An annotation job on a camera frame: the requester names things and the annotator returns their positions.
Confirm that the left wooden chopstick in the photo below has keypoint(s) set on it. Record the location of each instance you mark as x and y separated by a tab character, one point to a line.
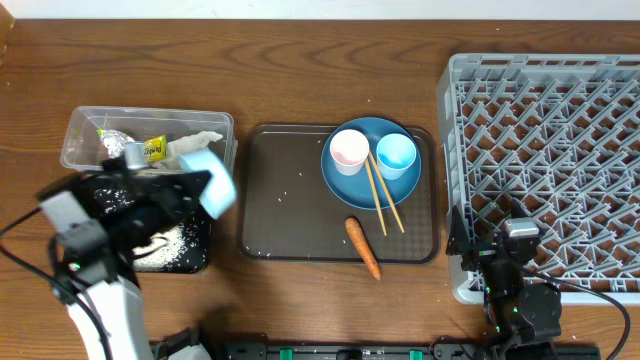
375	197

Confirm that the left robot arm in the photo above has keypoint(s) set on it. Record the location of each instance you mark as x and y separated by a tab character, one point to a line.
110	317

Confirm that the wooden chopstick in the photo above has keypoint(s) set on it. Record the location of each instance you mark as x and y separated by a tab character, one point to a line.
386	192
375	197

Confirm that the white tissue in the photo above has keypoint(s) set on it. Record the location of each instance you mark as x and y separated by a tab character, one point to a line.
185	145

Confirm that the light blue cup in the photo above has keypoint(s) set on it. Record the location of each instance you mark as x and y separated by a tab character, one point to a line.
395	154

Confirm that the orange carrot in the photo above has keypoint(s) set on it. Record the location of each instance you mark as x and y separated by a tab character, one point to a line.
358	239

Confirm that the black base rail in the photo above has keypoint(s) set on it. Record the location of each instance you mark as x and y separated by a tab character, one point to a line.
434	351

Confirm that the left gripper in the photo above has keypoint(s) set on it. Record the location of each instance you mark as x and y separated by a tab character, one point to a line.
171	200

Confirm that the clear plastic bin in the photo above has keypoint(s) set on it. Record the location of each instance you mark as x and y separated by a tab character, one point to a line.
82	149

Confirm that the light blue bowl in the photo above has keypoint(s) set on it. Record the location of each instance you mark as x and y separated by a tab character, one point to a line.
220	192

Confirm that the grey dishwasher rack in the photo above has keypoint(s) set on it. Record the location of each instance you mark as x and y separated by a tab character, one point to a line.
559	136

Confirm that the foil and green wrapper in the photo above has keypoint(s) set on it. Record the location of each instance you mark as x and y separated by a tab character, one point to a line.
154	149

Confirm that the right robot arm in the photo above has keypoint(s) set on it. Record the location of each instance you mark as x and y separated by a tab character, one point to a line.
523	314

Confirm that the brown serving tray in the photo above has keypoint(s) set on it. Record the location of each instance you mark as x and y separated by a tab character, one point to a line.
288	213

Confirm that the dark blue plate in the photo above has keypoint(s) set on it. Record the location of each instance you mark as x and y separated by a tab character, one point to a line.
355	190

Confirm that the right wooden chopstick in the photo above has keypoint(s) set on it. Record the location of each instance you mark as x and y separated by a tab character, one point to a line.
386	192

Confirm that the black plastic tray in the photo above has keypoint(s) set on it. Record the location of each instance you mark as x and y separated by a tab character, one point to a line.
183	249

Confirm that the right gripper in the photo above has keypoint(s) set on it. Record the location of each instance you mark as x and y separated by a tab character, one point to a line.
459	241

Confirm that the pink cup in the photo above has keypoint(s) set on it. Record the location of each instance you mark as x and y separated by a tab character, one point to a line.
349	149

